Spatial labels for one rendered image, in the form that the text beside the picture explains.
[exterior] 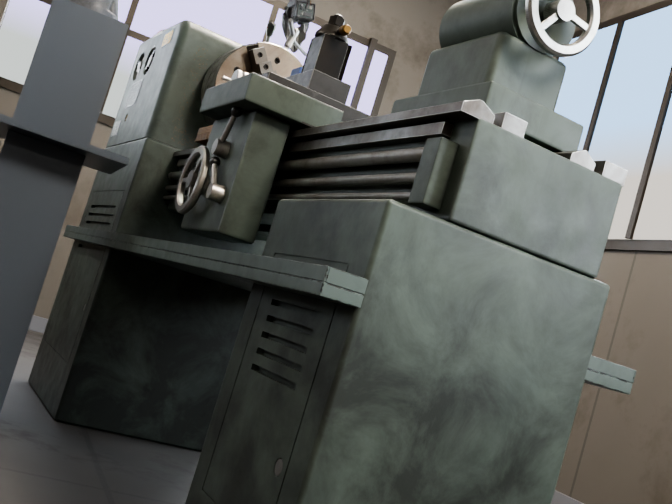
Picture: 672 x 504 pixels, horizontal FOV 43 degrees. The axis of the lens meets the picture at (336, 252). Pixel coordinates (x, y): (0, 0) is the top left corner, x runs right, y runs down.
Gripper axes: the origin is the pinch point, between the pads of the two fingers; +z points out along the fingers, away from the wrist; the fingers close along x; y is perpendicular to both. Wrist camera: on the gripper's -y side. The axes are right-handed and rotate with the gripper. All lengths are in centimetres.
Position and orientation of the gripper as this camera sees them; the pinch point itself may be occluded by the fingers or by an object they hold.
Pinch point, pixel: (293, 48)
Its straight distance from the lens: 284.9
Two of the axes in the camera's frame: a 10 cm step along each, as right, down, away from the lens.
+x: 8.9, 0.6, 4.5
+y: 4.5, 0.5, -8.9
